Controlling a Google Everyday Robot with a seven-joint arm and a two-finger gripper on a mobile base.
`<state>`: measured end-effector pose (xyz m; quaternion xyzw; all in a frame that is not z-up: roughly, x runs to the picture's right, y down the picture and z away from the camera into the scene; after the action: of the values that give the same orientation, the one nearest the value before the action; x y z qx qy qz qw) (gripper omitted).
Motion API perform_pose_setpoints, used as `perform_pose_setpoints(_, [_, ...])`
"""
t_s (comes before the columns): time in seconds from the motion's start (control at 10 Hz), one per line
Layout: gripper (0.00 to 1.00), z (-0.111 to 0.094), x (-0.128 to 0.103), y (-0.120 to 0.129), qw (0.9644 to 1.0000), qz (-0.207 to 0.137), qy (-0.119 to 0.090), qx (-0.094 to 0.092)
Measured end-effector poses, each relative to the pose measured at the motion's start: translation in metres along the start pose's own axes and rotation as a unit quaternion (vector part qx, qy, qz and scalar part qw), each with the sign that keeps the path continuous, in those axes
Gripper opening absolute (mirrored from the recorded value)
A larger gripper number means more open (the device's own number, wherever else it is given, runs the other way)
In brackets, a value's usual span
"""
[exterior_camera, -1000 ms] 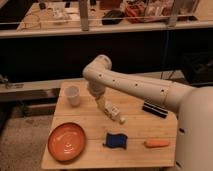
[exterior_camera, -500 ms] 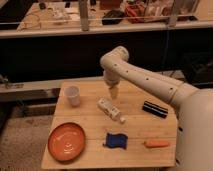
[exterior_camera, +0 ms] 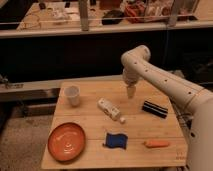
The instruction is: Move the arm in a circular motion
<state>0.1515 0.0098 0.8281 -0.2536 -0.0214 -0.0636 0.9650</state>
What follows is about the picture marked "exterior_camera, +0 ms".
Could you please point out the orange carrot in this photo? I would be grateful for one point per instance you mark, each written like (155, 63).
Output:
(156, 144)

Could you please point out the white plastic cup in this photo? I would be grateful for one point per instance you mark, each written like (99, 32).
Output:
(73, 95)

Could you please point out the orange plate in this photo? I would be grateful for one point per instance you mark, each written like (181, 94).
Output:
(66, 142)

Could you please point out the metal shelf post left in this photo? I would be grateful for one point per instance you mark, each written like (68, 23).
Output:
(83, 11)

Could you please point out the black striped box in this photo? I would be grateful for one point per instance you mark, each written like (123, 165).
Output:
(155, 109)

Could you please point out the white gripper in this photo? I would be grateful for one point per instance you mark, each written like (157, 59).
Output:
(131, 89)

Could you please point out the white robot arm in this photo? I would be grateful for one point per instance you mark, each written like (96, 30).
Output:
(189, 96)

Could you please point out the blue cloth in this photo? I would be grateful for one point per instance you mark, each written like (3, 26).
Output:
(116, 140)

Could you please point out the metal shelf post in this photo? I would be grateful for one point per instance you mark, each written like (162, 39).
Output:
(83, 11)
(174, 13)

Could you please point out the wooden table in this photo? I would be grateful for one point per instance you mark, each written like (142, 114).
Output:
(140, 126)

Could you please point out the white bottle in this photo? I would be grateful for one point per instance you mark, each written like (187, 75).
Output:
(110, 110)

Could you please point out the black bag on shelf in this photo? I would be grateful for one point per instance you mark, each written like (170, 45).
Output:
(112, 17)

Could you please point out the metal shelf post right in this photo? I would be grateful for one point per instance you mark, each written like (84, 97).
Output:
(174, 13)

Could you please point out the red object on shelf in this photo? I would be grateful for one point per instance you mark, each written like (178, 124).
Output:
(134, 13)

